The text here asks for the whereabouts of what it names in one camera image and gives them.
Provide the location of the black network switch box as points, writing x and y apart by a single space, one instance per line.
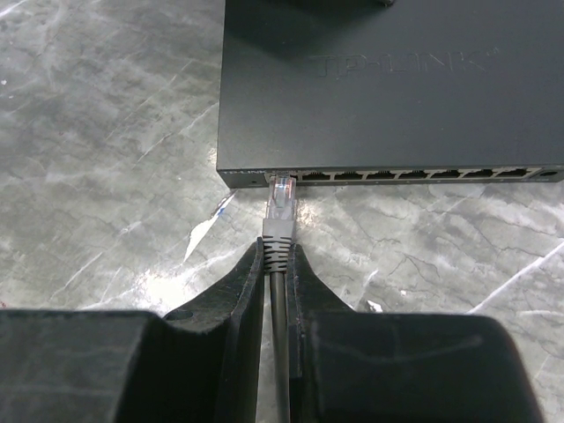
347 92

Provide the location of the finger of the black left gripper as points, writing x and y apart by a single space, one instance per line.
385 3

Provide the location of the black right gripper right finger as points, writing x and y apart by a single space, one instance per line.
349 366

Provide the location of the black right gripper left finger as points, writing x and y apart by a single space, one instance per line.
197 363

